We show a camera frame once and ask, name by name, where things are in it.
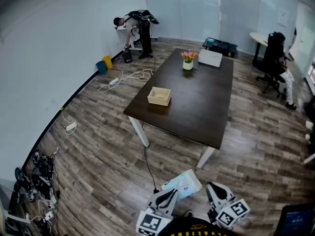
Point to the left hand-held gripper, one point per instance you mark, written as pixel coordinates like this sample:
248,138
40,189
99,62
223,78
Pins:
152,222

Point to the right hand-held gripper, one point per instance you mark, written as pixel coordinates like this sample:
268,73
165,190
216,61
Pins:
231,213

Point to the pale blue tissue pack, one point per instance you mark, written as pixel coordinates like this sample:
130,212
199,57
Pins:
184,183

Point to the small wooden tray box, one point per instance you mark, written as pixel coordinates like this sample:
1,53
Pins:
158,99

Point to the person's right forearm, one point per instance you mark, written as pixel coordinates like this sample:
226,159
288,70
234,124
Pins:
238,231

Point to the person's black shoe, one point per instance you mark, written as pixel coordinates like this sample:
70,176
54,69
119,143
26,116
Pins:
188,214

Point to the person's dark printed shirt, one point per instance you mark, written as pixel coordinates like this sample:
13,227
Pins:
197,228

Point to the black monitor screen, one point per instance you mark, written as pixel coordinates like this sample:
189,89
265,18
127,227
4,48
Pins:
297,220

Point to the dark brown table white legs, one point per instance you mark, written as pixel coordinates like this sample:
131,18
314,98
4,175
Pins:
197,95

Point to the pile of black equipment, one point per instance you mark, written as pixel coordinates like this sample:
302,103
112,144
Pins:
41,178

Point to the white pot of pink flowers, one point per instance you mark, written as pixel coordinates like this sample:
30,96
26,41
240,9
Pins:
188,64

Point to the white plastic bin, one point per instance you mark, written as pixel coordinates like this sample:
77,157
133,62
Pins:
209,58

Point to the black office chair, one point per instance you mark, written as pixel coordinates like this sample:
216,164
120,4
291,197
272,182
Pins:
270,58

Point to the teal waste bin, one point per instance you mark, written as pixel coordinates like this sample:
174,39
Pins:
101,68

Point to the black flat cart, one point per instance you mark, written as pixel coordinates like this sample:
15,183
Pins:
220,47

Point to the black mesh waste basket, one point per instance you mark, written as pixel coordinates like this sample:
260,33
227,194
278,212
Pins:
127,57

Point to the yellow waste bin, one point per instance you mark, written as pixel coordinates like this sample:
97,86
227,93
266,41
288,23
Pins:
107,62

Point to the round beige table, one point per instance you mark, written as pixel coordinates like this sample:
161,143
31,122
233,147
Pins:
258,37

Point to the white desk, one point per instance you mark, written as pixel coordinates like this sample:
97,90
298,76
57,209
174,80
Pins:
123,37

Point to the black backpack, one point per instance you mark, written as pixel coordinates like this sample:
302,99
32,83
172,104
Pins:
144,15

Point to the white paper notice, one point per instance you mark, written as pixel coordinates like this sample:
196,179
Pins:
282,17

